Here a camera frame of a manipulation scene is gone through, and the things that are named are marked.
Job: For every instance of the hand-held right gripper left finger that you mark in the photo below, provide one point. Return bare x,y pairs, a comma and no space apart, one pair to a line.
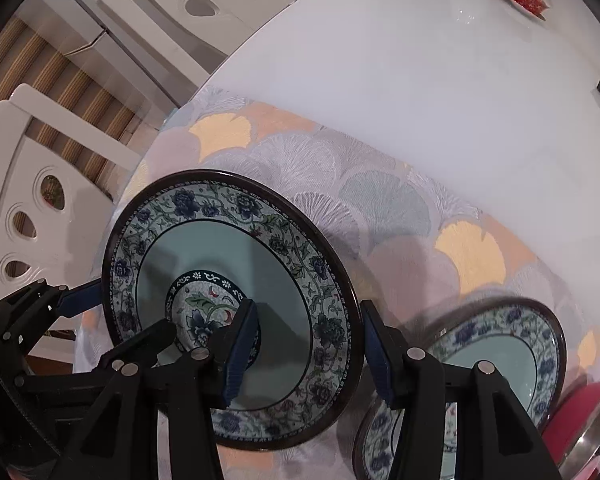
240,350

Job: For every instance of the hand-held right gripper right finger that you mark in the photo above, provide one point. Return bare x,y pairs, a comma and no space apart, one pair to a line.
380,355

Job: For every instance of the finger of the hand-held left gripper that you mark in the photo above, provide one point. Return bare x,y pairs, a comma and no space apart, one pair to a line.
82,300
152,337

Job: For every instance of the blue floral ceramic plate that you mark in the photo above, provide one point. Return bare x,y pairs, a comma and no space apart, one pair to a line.
510,355
280,270

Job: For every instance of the pink steel-lined bowl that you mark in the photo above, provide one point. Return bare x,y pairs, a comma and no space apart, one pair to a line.
580,410

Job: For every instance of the white carved dining chair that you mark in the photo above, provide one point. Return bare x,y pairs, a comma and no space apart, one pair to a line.
165,15
55,240

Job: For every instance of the ginkgo leaf pattern placemat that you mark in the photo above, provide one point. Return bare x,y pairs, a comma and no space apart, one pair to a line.
380,200

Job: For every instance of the striped brown rug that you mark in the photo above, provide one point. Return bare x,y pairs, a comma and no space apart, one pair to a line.
70,90

